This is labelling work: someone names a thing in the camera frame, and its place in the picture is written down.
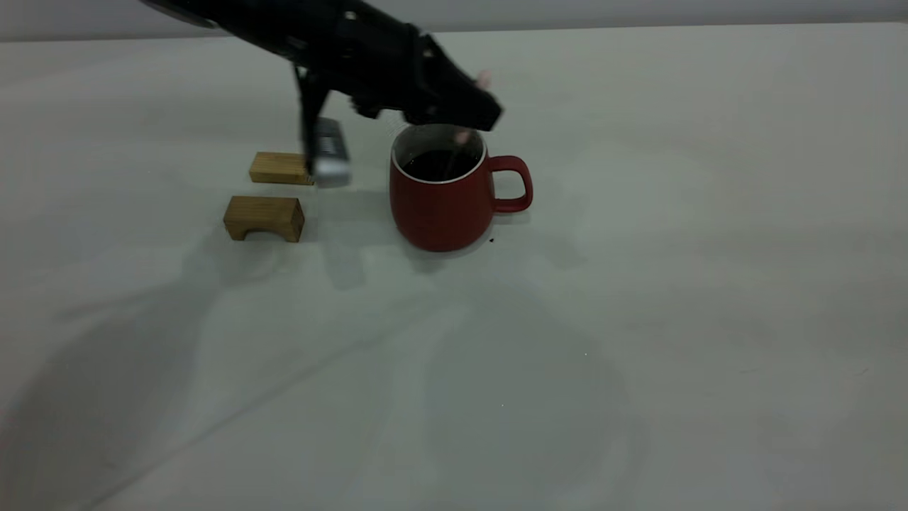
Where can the red ceramic mug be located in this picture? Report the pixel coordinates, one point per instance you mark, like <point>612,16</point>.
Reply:
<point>440,213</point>

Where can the arched wooden block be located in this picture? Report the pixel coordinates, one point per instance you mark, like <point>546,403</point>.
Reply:
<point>266,216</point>

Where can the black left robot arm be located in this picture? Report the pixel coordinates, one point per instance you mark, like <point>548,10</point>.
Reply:
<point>269,25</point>

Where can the black coffee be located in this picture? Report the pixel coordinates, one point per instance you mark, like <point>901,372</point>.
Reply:
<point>425,165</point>

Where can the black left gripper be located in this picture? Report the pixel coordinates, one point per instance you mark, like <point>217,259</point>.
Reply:
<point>390,64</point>

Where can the flat wooden block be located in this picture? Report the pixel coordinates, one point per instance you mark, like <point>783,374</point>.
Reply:
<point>277,169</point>

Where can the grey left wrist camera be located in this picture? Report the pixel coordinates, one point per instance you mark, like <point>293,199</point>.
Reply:
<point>330,152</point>

